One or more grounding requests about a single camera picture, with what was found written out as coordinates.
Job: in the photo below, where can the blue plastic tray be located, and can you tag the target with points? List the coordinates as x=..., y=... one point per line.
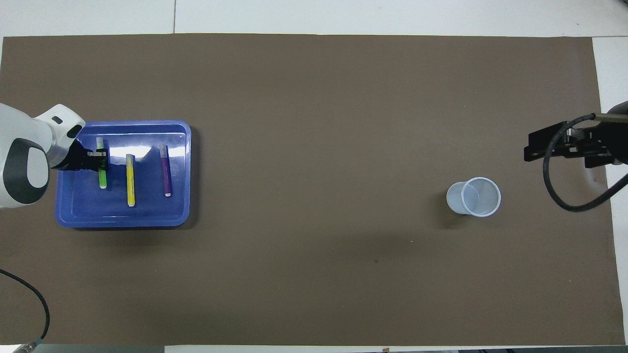
x=147, y=211

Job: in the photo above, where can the brown table mat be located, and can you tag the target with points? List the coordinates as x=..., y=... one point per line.
x=314, y=98

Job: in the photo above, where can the green pen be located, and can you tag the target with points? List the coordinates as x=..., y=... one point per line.
x=102, y=181

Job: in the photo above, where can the yellow pen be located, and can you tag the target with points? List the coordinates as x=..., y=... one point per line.
x=130, y=181

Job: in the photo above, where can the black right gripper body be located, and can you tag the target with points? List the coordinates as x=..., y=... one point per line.
x=618, y=137

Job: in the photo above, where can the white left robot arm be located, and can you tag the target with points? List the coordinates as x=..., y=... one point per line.
x=19, y=132

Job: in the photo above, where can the purple pen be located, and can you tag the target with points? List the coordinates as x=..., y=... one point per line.
x=166, y=176

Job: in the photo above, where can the clear plastic cup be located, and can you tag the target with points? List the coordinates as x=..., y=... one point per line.
x=458, y=201

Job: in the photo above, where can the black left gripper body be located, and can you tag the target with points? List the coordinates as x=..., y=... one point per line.
x=73, y=159

